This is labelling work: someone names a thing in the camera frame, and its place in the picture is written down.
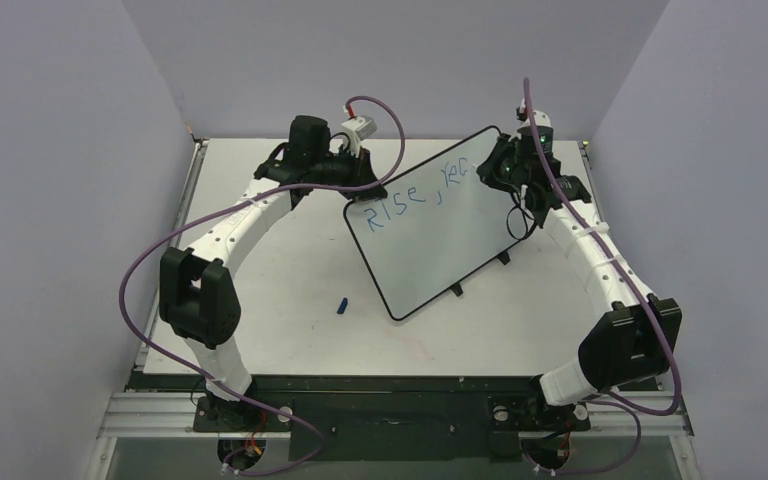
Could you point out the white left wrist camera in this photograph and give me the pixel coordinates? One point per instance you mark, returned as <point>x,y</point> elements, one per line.
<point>358,129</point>

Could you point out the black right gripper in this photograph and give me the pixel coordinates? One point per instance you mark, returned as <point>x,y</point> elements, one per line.
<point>494,161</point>

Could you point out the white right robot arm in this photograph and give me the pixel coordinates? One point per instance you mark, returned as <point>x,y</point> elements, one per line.
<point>636,331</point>

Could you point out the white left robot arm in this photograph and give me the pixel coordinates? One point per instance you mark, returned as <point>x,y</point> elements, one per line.
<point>197,296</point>

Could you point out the white whiteboard black frame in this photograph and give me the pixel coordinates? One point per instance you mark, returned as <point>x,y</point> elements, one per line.
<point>438,225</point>

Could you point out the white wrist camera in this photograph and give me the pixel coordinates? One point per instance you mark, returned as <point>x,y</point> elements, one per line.
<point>525,114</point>
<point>358,129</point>

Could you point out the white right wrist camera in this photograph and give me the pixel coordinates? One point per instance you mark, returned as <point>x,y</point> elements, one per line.
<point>525,114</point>

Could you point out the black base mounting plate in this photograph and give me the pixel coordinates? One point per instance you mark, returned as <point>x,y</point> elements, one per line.
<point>376,418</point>

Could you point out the aluminium frame rail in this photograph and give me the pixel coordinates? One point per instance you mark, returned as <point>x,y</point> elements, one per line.
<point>172,415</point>

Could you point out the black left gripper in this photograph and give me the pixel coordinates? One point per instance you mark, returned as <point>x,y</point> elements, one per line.
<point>361,167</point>

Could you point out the blue marker cap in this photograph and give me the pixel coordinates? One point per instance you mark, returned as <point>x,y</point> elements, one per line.
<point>342,306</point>

